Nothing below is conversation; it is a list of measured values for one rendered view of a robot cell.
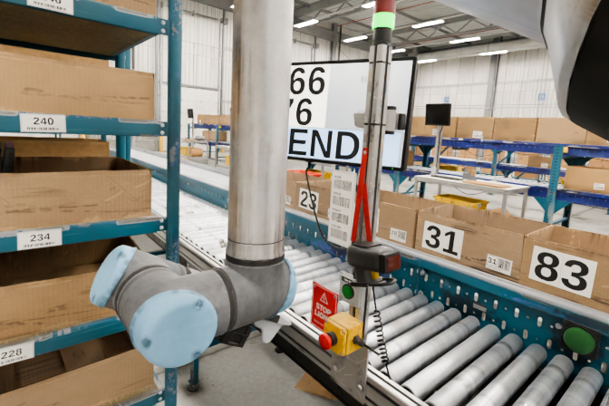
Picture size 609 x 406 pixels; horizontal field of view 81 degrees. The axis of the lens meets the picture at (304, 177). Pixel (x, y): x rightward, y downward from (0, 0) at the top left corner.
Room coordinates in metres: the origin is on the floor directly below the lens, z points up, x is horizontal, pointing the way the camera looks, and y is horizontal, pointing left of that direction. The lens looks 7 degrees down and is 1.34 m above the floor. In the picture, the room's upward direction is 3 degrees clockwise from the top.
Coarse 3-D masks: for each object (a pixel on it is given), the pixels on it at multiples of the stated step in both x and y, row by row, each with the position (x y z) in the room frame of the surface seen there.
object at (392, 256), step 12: (348, 252) 0.81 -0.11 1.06; (360, 252) 0.78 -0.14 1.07; (372, 252) 0.76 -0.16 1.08; (384, 252) 0.76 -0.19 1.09; (396, 252) 0.76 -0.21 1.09; (360, 264) 0.78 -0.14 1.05; (372, 264) 0.75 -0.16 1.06; (384, 264) 0.73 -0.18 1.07; (396, 264) 0.75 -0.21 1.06; (360, 276) 0.80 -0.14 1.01; (372, 276) 0.78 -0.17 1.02
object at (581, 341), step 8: (568, 328) 0.95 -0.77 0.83; (576, 328) 0.93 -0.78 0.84; (568, 336) 0.94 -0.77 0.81; (576, 336) 0.93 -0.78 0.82; (584, 336) 0.91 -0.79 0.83; (592, 336) 0.91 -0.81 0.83; (568, 344) 0.94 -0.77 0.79; (576, 344) 0.92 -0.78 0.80; (584, 344) 0.91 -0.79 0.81; (592, 344) 0.90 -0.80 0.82; (576, 352) 0.92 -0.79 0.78; (584, 352) 0.91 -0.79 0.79
